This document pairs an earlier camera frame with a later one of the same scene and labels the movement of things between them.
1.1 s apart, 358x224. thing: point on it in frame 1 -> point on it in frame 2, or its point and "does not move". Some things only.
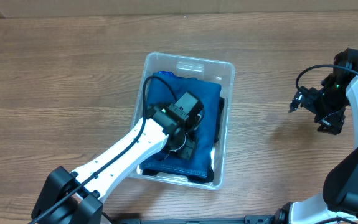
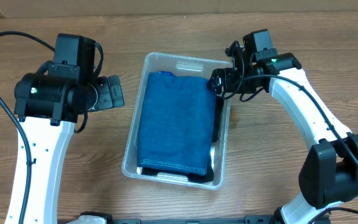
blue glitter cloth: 165,73 does not move
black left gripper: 189,152 -> 107,100
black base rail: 249,219 does not move
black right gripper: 305,97 -> 217,80
